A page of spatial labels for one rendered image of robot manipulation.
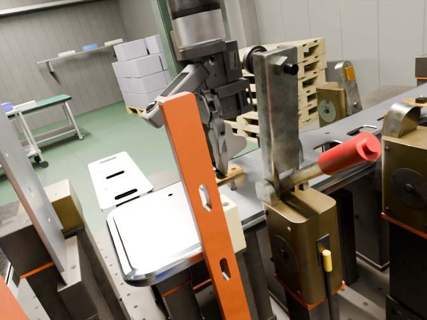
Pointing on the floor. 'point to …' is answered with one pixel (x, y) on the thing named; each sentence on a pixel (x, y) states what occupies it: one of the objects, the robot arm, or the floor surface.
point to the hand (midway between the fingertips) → (216, 167)
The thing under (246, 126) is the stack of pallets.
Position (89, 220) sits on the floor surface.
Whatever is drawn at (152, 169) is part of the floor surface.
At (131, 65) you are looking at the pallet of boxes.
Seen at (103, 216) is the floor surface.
